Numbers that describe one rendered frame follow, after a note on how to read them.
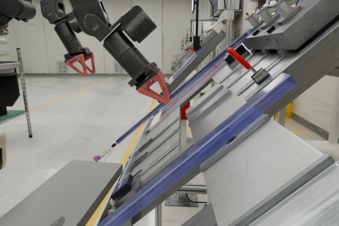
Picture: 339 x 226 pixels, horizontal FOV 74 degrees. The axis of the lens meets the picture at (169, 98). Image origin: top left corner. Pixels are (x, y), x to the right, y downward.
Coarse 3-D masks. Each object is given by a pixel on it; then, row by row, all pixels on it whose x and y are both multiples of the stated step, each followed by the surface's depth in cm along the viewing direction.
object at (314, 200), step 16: (320, 176) 9; (336, 176) 9; (304, 192) 9; (320, 192) 9; (336, 192) 8; (272, 208) 10; (288, 208) 9; (304, 208) 9; (320, 208) 8; (336, 208) 8; (256, 224) 10; (272, 224) 9; (288, 224) 9; (304, 224) 9; (320, 224) 9; (336, 224) 9
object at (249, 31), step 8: (248, 32) 50; (240, 40) 51; (216, 56) 52; (208, 64) 52; (200, 72) 53; (192, 80) 54; (184, 88) 54; (160, 104) 55; (152, 112) 56; (144, 120) 56; (136, 128) 57; (120, 136) 59; (96, 160) 60
